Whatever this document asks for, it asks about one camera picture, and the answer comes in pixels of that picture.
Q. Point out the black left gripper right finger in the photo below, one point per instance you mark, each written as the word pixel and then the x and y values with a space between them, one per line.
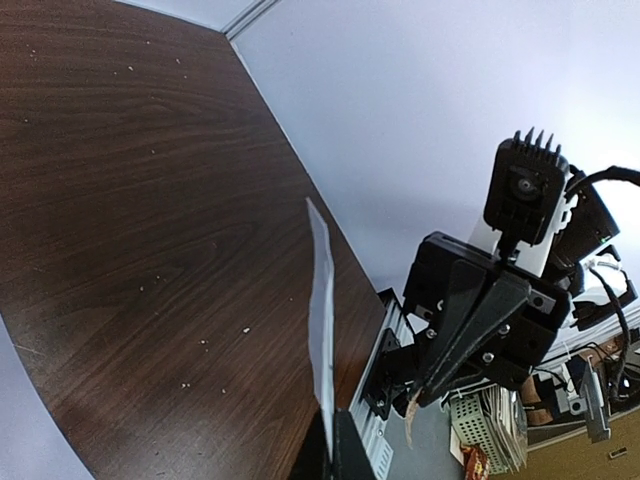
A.
pixel 349 460

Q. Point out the orange snack packet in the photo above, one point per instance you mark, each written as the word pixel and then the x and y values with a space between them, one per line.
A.
pixel 477 463

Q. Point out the grey envelope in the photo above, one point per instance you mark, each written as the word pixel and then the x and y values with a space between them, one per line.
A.
pixel 321 323

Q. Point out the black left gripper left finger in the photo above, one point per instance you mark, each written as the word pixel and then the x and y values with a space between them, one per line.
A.
pixel 312 461

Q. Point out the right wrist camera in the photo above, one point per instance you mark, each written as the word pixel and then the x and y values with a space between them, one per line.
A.
pixel 528 178

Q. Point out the aluminium right corner post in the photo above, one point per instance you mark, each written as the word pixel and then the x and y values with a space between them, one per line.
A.
pixel 247 17

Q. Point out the aluminium front table rail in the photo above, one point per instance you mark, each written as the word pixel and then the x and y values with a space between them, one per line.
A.
pixel 370 427

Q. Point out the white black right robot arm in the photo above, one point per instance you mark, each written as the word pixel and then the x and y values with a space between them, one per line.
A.
pixel 573 265

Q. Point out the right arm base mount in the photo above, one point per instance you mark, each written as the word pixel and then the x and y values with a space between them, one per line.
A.
pixel 393 371

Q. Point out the white perforated metal basket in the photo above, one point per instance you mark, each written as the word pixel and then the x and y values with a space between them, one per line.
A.
pixel 494 420

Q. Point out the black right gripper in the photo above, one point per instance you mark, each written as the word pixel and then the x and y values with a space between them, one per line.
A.
pixel 491 321

